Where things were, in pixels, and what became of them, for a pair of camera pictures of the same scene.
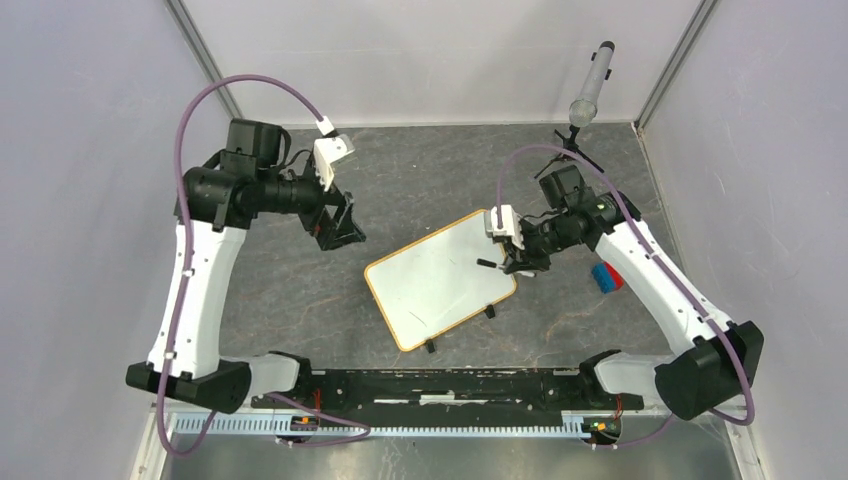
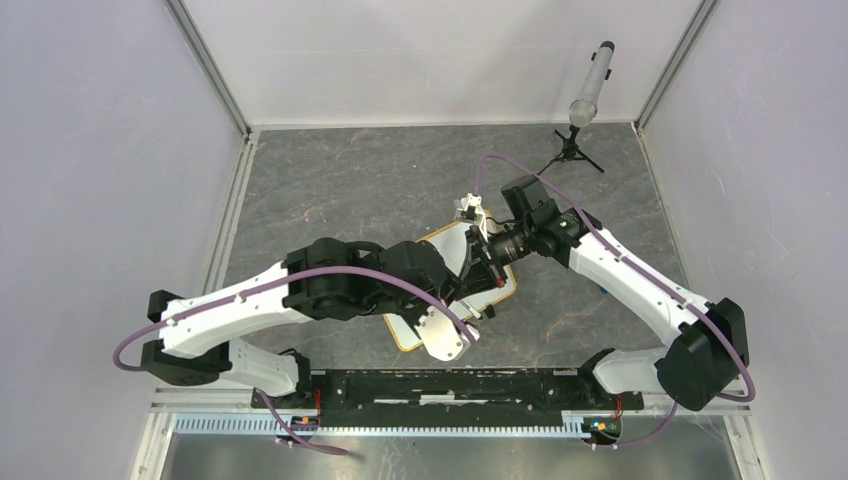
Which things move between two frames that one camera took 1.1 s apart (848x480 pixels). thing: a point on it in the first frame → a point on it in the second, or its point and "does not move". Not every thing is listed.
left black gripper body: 318,215 → 450,292
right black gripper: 527,256 → 481,274
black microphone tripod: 569,150 does not move
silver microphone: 582,111 does not move
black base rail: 442,397 does not move
